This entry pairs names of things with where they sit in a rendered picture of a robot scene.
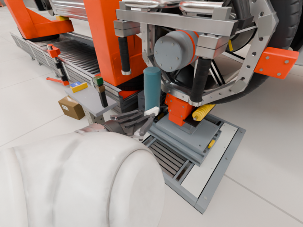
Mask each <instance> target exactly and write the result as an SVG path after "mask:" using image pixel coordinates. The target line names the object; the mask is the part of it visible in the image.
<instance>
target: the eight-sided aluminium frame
mask: <svg viewBox="0 0 303 227"><path fill-rule="evenodd" d="M249 5H250V14H251V15H252V16H254V18H253V20H254V21H255V23H256V25H257V27H258V29H257V31H256V34H255V36H254V39H253V41H252V43H251V45H250V48H249V50H248V53H247V55H246V58H245V60H244V62H243V65H242V67H241V69H240V72H239V74H238V76H237V79H236V80H235V81H232V82H230V83H227V84H225V85H222V86H220V87H218V88H216V89H213V90H211V91H208V92H206V93H203V95H202V104H201V105H200V106H203V105H204V104H207V103H210V102H213V101H215V100H219V99H222V98H225V97H227V96H230V95H233V94H237V93H239V92H242V91H244V90H245V88H246V87H247V86H248V84H249V82H250V81H251V78H252V76H253V74H254V69H255V67H256V64H257V63H258V61H259V59H260V57H261V54H262V52H263V51H264V50H265V49H266V47H267V45H268V43H269V41H270V39H271V37H272V35H273V33H274V32H275V29H276V27H277V25H278V23H279V19H278V17H277V15H276V12H275V11H274V8H273V6H272V4H271V2H270V0H257V1H256V0H249ZM157 10H158V9H141V11H150V12H156V11H157ZM263 12H264V15H263ZM141 30H142V58H143V60H144V62H145V63H146V65H147V66H148V67H158V68H159V69H160V70H161V71H162V72H161V89H162V90H163V92H165V93H169V94H171V95H172V96H175V97H177V98H179V99H181V100H184V101H186V102H188V98H189V96H190V95H191V91H192V90H189V89H187V88H184V87H182V86H179V85H176V84H174V83H172V82H171V81H170V79H169V77H168V76H167V74H166V72H165V71H164V70H162V69H161V68H160V67H159V66H158V64H157V63H156V60H155V57H154V47H155V25H153V24H147V23H141Z"/></svg>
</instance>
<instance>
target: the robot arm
mask: <svg viewBox="0 0 303 227"><path fill-rule="evenodd" d="M158 111H159V108H158V107H154V108H152V109H150V110H146V111H144V110H141V112H138V110H135V111H131V112H126V113H122V114H118V115H110V120H108V121H106V122H104V123H101V124H98V123H94V124H91V125H89V126H86V127H84V128H81V129H78V130H76V131H74V132H71V133H67V134H61V135H56V136H52V137H48V138H46V139H43V140H40V141H36V142H32V143H28V144H24V145H19V146H15V147H11V148H6V149H2V150H1V151H0V227H158V224H159V222H160V219H161V215H162V212H163V207H164V201H165V181H164V176H163V172H162V169H161V167H160V165H159V163H158V162H157V160H156V158H155V156H154V154H153V153H152V151H151V150H150V149H149V148H148V147H146V146H145V145H144V144H143V143H141V142H139V141H143V136H144V135H145V134H146V133H147V131H148V130H149V129H150V128H151V126H152V124H153V119H154V118H155V116H157V115H158ZM139 128H140V130H138V131H137V132H136V130H137V129H139ZM135 132H136V133H135ZM133 138H139V139H138V140H139V141H137V140H135V139H133Z"/></svg>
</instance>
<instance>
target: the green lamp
mask: <svg viewBox="0 0 303 227"><path fill-rule="evenodd" d="M93 80H94V83H95V84H97V85H101V84H103V83H104V82H103V78H102V77H101V76H96V77H94V78H93Z"/></svg>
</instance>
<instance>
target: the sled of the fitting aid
mask: <svg viewBox="0 0 303 227"><path fill-rule="evenodd" d="M168 113H169V112H168V109H167V110H166V111H165V112H164V113H161V114H160V115H159V116H158V117H157V118H156V119H155V120H153V124H152V126H151V128H150V129H149V130H148V131H147V132H148V133H149V134H151V135H152V136H154V137H155V138H156V139H158V140H160V141H161V142H163V143H164V144H166V145H167V146H169V147H170V148H172V149H173V150H175V151H176V152H178V153H179V154H181V155H182V156H184V157H185V158H187V159H188V160H190V161H191V162H193V163H194V164H196V165H197V166H199V167H200V166H201V164H202V163H203V161H204V159H205V158H206V157H207V155H208V154H209V152H210V151H211V149H212V147H213V146H214V144H215V143H216V142H217V140H218V139H219V137H220V135H221V133H222V131H221V130H219V129H218V131H217V133H216V134H215V135H214V136H213V138H212V139H211V141H210V142H209V144H208V145H207V147H206V148H205V149H204V151H203V152H202V154H199V153H197V152H196V151H194V150H192V149H190V148H189V147H187V146H186V145H184V144H183V143H181V142H179V141H178V140H176V139H175V138H173V137H171V136H170V135H168V134H166V133H165V132H163V131H162V130H160V129H158V128H157V127H156V123H157V122H158V121H159V120H161V119H162V118H163V117H164V116H165V115H167V114H168Z"/></svg>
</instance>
